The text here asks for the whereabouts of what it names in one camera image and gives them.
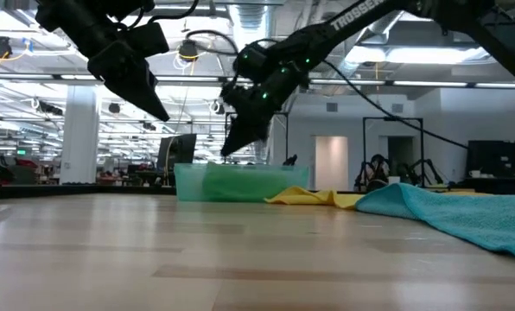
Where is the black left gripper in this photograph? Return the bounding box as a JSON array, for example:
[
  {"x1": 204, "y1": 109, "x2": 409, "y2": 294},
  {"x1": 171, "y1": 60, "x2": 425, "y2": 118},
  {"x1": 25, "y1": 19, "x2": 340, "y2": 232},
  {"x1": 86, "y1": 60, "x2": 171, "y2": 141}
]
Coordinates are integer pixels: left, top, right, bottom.
[{"x1": 34, "y1": 0, "x2": 171, "y2": 122}]

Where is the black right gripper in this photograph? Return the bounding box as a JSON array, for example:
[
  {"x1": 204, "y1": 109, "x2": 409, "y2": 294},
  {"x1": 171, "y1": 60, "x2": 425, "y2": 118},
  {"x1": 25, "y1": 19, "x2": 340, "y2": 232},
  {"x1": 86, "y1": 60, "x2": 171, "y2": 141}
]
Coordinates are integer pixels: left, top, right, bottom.
[{"x1": 220, "y1": 83, "x2": 285, "y2": 157}]

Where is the green microfiber towel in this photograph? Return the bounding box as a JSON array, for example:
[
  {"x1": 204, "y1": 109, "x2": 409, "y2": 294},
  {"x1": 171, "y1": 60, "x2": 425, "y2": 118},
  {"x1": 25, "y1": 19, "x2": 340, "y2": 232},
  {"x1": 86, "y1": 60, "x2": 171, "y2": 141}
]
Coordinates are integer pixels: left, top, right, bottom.
[{"x1": 201, "y1": 162, "x2": 300, "y2": 203}]

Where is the teal translucent plastic basket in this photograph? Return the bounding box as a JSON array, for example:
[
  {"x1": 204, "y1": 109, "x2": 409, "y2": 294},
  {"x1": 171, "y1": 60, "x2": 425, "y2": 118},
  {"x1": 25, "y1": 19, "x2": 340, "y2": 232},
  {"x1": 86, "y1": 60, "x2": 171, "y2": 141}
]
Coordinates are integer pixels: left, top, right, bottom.
[{"x1": 173, "y1": 162, "x2": 310, "y2": 203}]

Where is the yellow microfiber towel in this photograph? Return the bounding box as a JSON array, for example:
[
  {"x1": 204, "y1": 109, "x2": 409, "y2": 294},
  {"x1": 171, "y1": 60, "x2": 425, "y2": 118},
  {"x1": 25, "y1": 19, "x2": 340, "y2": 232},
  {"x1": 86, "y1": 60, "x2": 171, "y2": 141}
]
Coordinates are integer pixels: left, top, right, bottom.
[{"x1": 264, "y1": 185, "x2": 494, "y2": 211}]

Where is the blue microfiber towel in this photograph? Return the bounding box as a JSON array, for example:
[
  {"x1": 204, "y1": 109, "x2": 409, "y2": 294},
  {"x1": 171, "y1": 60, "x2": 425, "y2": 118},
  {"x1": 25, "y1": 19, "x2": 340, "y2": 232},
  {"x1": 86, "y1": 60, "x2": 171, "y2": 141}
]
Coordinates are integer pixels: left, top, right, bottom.
[{"x1": 354, "y1": 182, "x2": 515, "y2": 261}]

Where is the dark standing monitor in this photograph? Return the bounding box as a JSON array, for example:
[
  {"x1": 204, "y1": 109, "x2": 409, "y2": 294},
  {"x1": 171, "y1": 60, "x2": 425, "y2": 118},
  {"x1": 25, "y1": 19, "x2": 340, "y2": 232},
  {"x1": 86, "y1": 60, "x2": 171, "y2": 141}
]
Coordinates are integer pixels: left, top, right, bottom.
[{"x1": 156, "y1": 133, "x2": 198, "y2": 187}]

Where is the white building column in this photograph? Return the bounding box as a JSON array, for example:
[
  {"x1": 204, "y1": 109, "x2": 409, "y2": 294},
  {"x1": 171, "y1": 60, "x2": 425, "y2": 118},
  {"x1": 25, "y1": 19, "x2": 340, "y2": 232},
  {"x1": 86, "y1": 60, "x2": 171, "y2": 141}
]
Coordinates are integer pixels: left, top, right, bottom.
[{"x1": 59, "y1": 85, "x2": 101, "y2": 186}]

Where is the ceiling light strip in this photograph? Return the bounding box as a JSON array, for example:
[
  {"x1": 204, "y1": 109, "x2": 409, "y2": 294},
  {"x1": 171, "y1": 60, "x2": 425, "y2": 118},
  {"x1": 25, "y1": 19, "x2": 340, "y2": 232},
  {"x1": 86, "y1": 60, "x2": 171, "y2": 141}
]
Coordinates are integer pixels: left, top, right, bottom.
[
  {"x1": 308, "y1": 79, "x2": 387, "y2": 86},
  {"x1": 391, "y1": 79, "x2": 471, "y2": 88}
]

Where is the person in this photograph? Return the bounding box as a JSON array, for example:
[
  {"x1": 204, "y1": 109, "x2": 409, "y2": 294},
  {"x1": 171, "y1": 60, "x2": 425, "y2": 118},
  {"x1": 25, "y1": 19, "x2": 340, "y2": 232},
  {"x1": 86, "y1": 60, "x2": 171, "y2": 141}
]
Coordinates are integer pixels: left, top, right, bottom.
[{"x1": 354, "y1": 154, "x2": 392, "y2": 194}]

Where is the black desk monitor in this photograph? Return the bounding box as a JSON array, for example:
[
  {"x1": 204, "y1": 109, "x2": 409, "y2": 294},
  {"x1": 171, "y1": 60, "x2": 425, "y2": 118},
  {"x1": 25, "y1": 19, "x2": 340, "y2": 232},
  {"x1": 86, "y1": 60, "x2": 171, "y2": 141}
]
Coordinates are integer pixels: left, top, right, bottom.
[{"x1": 467, "y1": 139, "x2": 515, "y2": 179}]

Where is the black desk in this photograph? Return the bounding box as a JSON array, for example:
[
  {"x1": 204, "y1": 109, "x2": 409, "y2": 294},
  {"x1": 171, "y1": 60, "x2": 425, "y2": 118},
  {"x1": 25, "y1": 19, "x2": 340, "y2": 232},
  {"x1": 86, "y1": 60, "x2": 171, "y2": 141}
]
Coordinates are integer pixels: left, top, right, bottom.
[{"x1": 461, "y1": 176, "x2": 515, "y2": 196}]

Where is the black ceiling cord reel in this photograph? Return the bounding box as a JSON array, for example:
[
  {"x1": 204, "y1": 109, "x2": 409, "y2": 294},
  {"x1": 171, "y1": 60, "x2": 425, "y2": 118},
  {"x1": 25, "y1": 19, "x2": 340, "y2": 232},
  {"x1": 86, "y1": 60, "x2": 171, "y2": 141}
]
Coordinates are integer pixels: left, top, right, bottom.
[
  {"x1": 178, "y1": 39, "x2": 200, "y2": 61},
  {"x1": 0, "y1": 36, "x2": 14, "y2": 60}
]

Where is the black aluminium table frame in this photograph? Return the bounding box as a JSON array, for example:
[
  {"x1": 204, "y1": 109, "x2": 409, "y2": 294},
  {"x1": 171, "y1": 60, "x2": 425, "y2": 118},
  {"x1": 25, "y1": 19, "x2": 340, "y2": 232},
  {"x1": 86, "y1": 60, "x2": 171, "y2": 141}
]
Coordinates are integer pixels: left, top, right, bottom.
[{"x1": 0, "y1": 181, "x2": 177, "y2": 202}]

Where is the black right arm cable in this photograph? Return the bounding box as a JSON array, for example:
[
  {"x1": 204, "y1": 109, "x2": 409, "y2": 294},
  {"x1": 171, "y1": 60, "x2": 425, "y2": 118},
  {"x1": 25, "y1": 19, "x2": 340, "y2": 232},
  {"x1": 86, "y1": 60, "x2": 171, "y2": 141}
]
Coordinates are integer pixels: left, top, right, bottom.
[{"x1": 321, "y1": 59, "x2": 470, "y2": 150}]

